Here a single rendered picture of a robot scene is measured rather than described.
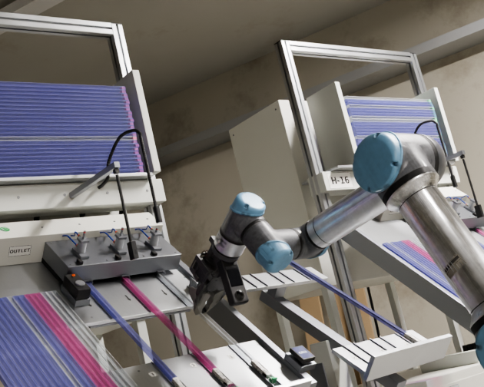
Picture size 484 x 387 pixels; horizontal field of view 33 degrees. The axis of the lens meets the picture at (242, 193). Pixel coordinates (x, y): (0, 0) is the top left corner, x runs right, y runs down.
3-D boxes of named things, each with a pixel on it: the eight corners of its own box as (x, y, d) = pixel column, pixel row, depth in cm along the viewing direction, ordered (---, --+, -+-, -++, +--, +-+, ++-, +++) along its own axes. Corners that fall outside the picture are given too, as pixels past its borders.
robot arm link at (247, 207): (250, 213, 182) (230, 190, 186) (232, 249, 187) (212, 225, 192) (275, 210, 187) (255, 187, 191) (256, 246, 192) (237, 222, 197)
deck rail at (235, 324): (309, 403, 190) (317, 382, 187) (303, 405, 188) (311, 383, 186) (152, 256, 238) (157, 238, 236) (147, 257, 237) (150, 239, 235)
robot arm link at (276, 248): (310, 248, 184) (283, 216, 190) (276, 251, 177) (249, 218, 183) (294, 272, 188) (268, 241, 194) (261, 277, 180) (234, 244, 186)
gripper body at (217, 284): (211, 268, 206) (229, 233, 200) (228, 292, 201) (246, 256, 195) (187, 271, 201) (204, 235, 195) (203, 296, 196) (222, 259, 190)
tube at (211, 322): (276, 382, 184) (277, 378, 184) (271, 384, 183) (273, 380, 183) (159, 274, 219) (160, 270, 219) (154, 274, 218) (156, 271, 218)
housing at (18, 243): (153, 267, 235) (163, 224, 229) (-11, 288, 203) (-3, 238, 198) (139, 254, 240) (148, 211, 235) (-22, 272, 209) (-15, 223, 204)
